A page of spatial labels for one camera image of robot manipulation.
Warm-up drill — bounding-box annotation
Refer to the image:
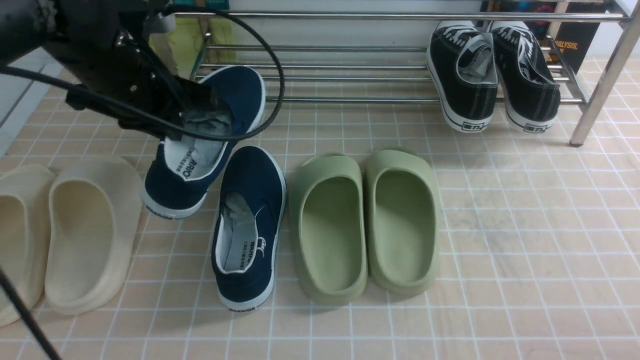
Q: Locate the green foam slipper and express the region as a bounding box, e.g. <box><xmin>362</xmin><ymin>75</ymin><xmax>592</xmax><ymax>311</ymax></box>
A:
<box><xmin>288</xmin><ymin>153</ymin><xmax>368</xmax><ymax>306</ymax></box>
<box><xmin>365</xmin><ymin>147</ymin><xmax>442</xmax><ymax>297</ymax></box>

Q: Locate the cream foam slipper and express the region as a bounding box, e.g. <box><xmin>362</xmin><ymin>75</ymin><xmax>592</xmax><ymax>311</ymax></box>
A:
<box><xmin>45</xmin><ymin>156</ymin><xmax>143</xmax><ymax>315</ymax></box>
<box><xmin>0</xmin><ymin>164</ymin><xmax>57</xmax><ymax>310</ymax></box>

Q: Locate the black book with orange text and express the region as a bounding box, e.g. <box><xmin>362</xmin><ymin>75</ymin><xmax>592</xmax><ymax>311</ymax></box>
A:
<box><xmin>480</xmin><ymin>0</ymin><xmax>608</xmax><ymax>75</ymax></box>

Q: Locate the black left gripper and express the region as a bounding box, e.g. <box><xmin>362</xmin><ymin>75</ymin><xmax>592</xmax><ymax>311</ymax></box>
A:
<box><xmin>44</xmin><ymin>10</ymin><xmax>221</xmax><ymax>126</ymax></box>

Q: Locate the silver metal shoe rack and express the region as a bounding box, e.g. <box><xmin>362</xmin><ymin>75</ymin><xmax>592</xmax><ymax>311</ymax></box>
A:
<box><xmin>174</xmin><ymin>0</ymin><xmax>640</xmax><ymax>148</ymax></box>

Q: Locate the cream left foam slipper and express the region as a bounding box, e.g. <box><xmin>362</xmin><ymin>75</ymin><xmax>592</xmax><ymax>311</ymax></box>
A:
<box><xmin>0</xmin><ymin>164</ymin><xmax>57</xmax><ymax>310</ymax></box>

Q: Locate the green left foam slipper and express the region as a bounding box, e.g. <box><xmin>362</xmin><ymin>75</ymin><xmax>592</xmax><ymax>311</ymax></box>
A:
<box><xmin>288</xmin><ymin>153</ymin><xmax>368</xmax><ymax>306</ymax></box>

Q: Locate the black canvas sneaker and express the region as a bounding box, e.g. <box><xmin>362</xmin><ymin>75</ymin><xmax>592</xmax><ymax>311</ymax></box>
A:
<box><xmin>487</xmin><ymin>21</ymin><xmax>562</xmax><ymax>134</ymax></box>
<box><xmin>426</xmin><ymin>20</ymin><xmax>498</xmax><ymax>133</ymax></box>

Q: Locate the green right foam slipper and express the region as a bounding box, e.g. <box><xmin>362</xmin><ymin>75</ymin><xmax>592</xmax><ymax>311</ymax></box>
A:
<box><xmin>365</xmin><ymin>147</ymin><xmax>442</xmax><ymax>297</ymax></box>

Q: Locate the black right canvas sneaker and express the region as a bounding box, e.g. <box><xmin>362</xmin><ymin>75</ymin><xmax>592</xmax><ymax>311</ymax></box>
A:
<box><xmin>487</xmin><ymin>21</ymin><xmax>562</xmax><ymax>134</ymax></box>

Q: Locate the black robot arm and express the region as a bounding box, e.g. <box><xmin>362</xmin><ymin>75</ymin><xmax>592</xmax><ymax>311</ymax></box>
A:
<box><xmin>1</xmin><ymin>0</ymin><xmax>229</xmax><ymax>141</ymax></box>

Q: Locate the cream right foam slipper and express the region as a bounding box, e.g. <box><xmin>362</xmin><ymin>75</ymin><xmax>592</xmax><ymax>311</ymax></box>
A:
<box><xmin>45</xmin><ymin>156</ymin><xmax>143</xmax><ymax>315</ymax></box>

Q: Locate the black left canvas sneaker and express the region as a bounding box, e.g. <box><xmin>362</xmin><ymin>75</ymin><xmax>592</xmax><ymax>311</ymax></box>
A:
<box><xmin>426</xmin><ymin>20</ymin><xmax>498</xmax><ymax>133</ymax></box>

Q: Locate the navy canvas sneaker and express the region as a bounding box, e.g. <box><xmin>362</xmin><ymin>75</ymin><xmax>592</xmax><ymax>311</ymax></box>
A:
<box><xmin>141</xmin><ymin>65</ymin><xmax>266</xmax><ymax>220</ymax></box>
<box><xmin>211</xmin><ymin>145</ymin><xmax>287</xmax><ymax>312</ymax></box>

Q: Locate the teal yellow book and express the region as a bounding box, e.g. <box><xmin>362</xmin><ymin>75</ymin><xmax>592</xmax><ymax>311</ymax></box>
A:
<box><xmin>149</xmin><ymin>17</ymin><xmax>238</xmax><ymax>79</ymax></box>

